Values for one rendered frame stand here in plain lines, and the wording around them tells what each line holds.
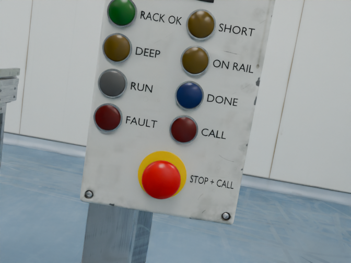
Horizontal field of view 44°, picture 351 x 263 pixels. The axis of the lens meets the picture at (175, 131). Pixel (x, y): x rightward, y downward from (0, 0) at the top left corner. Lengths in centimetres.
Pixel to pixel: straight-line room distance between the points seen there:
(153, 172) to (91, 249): 17
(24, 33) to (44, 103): 65
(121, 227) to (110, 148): 13
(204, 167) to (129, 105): 10
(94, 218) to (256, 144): 343
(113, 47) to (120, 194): 16
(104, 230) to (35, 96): 370
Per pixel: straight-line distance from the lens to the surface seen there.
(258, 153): 394
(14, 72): 199
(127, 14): 44
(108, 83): 45
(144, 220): 173
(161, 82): 45
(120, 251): 56
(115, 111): 45
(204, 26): 44
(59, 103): 414
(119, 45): 44
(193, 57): 44
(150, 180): 43
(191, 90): 44
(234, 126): 45
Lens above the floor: 101
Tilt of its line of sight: 9 degrees down
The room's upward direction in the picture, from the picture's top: 9 degrees clockwise
